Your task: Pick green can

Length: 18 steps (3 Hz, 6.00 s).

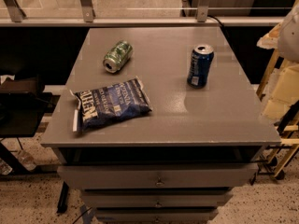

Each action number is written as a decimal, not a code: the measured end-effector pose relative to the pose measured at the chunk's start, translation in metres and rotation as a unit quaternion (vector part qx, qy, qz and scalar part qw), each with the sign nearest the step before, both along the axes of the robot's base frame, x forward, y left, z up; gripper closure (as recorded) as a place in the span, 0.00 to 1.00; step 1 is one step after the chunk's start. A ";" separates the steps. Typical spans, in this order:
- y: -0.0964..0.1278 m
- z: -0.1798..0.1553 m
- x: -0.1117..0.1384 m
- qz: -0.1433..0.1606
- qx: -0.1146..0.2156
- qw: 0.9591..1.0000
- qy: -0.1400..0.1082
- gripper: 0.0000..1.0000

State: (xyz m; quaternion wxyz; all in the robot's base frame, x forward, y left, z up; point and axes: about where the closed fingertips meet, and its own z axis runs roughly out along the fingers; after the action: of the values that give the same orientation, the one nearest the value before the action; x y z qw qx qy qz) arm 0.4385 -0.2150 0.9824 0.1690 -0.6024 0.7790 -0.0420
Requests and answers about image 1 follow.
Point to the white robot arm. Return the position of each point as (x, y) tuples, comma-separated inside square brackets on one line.
[(288, 40)]

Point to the green soda can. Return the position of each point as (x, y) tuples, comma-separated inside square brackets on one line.
[(118, 56)]

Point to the blue soda can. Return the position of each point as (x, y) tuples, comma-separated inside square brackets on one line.
[(202, 57)]

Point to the grey drawer cabinet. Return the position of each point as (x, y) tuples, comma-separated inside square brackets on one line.
[(220, 123)]

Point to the blue chip bag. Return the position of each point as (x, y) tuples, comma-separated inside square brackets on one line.
[(111, 104)]

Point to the top grey drawer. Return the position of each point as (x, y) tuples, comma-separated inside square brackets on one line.
[(177, 176)]

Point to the grey drawer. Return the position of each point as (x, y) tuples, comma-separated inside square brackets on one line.
[(158, 199), (154, 215), (177, 176)]

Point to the middle grey drawer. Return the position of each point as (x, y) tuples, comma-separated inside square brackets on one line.
[(158, 199)]

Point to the bottom grey drawer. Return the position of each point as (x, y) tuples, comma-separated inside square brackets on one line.
[(154, 215)]

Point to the black chair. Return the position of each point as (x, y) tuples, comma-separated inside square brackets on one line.
[(23, 104)]

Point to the clear plastic bottle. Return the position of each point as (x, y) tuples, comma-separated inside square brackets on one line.
[(26, 160)]

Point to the metal railing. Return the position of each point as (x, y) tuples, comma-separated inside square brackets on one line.
[(112, 13)]

